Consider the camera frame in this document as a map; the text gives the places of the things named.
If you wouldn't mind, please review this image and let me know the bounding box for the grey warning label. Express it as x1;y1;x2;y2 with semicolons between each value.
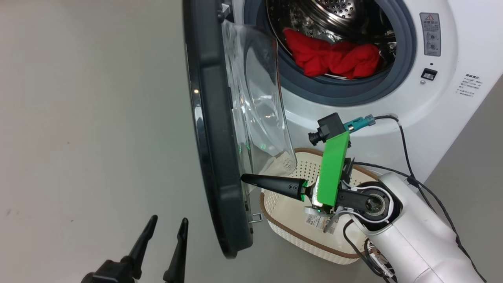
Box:
420;13;441;57

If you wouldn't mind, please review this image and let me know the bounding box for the white front-load washing machine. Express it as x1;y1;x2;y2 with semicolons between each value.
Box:
226;0;503;185

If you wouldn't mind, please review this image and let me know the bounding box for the small printed text sticker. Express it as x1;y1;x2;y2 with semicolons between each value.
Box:
456;73;483;96

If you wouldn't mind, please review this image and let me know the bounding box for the grey rubber door seal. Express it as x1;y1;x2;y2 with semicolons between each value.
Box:
244;0;417;107

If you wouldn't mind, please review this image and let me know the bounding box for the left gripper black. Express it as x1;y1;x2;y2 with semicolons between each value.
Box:
81;215;189;283

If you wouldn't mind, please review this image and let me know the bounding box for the white barcode tag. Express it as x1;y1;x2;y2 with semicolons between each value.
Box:
305;208;334;233

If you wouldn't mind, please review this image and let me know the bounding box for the teal camera cable connector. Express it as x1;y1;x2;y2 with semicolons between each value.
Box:
344;114;376;132

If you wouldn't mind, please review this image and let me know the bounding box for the red garment white trim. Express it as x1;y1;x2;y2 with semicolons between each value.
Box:
282;28;334;77

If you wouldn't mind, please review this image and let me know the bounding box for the steel washer drum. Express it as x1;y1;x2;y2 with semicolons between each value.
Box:
266;0;397;79

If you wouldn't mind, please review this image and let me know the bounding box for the cream perforated laundry basket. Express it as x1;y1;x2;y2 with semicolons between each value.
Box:
259;147;387;265

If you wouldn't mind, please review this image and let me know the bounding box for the thin black cable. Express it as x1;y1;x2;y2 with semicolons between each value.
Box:
352;114;488;283

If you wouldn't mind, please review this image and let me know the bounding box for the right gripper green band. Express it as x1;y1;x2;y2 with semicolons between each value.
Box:
241;131;354;215

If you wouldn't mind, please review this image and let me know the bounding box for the dark round washer door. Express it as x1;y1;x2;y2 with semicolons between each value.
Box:
182;0;298;259

